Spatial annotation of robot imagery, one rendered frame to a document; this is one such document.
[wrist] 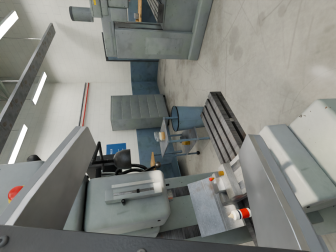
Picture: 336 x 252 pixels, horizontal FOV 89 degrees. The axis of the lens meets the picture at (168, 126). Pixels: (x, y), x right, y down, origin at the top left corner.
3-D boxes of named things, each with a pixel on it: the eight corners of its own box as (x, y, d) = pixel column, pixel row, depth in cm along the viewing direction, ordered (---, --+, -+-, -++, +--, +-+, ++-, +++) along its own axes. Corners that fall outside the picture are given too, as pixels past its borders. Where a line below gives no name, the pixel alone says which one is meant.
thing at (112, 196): (160, 181, 68) (104, 190, 63) (162, 192, 65) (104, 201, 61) (159, 185, 71) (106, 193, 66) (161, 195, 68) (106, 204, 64)
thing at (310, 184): (285, 122, 82) (264, 123, 79) (345, 196, 61) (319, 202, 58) (239, 168, 120) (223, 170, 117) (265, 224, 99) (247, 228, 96)
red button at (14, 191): (25, 183, 48) (9, 185, 47) (21, 198, 46) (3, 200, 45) (31, 187, 51) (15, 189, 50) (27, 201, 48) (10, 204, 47)
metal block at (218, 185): (225, 176, 84) (214, 178, 83) (230, 188, 81) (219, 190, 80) (221, 180, 88) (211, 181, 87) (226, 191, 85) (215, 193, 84)
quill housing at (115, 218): (163, 166, 77) (85, 175, 69) (173, 216, 64) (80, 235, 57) (159, 182, 91) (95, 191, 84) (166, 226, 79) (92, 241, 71)
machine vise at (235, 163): (255, 148, 75) (232, 151, 72) (274, 182, 66) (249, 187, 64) (223, 177, 102) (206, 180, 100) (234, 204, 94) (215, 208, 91)
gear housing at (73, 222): (84, 167, 68) (56, 171, 66) (76, 240, 53) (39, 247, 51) (99, 195, 94) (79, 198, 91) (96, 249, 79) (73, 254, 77)
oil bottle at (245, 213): (249, 206, 81) (228, 210, 79) (253, 215, 79) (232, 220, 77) (245, 208, 85) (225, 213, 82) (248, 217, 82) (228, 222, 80)
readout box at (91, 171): (119, 151, 111) (84, 154, 106) (120, 164, 105) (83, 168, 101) (122, 165, 126) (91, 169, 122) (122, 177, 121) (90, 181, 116)
